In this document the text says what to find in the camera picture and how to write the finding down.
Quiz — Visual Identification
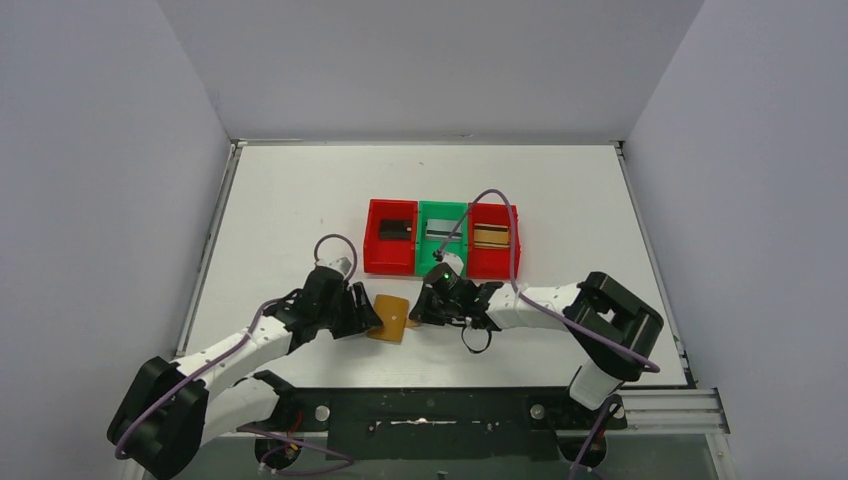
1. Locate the yellow leather card holder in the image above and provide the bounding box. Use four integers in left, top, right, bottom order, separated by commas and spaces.
366, 294, 421, 343

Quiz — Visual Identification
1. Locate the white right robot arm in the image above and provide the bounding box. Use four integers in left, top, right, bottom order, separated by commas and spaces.
409, 263, 664, 410

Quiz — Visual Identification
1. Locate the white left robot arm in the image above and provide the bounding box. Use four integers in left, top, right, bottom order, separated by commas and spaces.
107, 266, 382, 479

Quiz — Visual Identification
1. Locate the silver card in bin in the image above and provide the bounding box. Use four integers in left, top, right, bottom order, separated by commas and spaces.
424, 218, 463, 242

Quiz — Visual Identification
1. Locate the black card in bin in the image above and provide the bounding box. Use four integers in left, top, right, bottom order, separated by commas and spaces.
378, 218, 413, 241

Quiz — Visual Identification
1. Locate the gold card in bin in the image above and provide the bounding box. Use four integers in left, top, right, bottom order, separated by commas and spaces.
472, 223, 511, 249

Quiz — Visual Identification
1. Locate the left red plastic bin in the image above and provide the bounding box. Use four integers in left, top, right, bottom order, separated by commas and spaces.
363, 198, 418, 276

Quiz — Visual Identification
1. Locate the red plastic bin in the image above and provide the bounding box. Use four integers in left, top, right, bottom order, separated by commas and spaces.
466, 203, 521, 280
363, 198, 418, 276

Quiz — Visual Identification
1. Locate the green plastic bin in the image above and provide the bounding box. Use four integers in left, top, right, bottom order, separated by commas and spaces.
414, 201, 468, 276

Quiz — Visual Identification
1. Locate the right red plastic bin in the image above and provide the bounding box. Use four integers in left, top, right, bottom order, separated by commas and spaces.
466, 203, 521, 280

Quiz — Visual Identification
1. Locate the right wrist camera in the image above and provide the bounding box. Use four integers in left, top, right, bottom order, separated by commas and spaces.
434, 250, 465, 275

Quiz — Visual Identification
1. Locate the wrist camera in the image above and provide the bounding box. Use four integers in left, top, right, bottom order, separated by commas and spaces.
322, 257, 353, 279
434, 250, 465, 275

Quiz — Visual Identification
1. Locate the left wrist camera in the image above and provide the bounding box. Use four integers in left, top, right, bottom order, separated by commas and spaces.
322, 257, 353, 279

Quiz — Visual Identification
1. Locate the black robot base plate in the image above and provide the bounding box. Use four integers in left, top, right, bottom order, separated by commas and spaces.
252, 387, 627, 461

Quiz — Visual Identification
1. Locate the aluminium table frame rail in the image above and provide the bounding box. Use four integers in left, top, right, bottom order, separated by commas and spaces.
619, 389, 730, 435

